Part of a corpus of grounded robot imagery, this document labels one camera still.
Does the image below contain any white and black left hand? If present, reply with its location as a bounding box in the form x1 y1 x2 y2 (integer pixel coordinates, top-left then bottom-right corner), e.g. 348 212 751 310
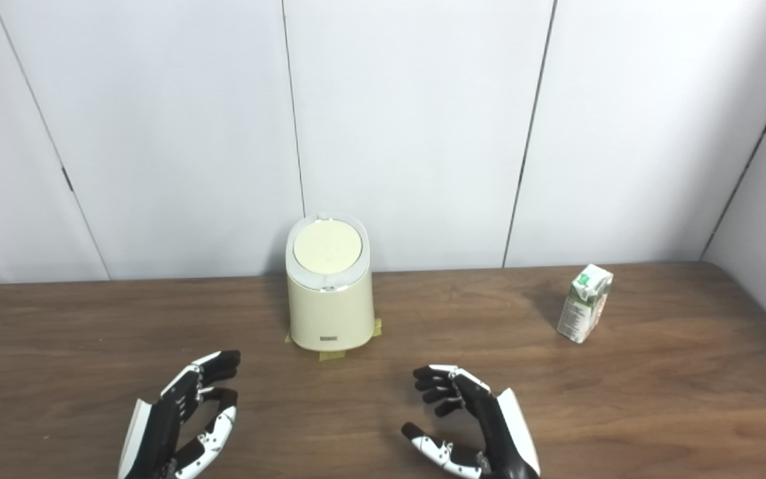
117 351 241 479

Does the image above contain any white and black right hand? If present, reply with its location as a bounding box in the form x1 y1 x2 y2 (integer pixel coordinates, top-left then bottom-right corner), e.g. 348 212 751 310
402 364 542 479

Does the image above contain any green and white milk carton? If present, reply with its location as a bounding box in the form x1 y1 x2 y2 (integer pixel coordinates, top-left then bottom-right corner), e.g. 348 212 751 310
557 263 614 344

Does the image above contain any cream-colored bin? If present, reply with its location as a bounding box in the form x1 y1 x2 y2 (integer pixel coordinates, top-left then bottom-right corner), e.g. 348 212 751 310
285 214 375 351

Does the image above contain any round cream bin lid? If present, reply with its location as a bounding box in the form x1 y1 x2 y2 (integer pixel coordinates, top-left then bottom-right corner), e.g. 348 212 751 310
293 220 363 273

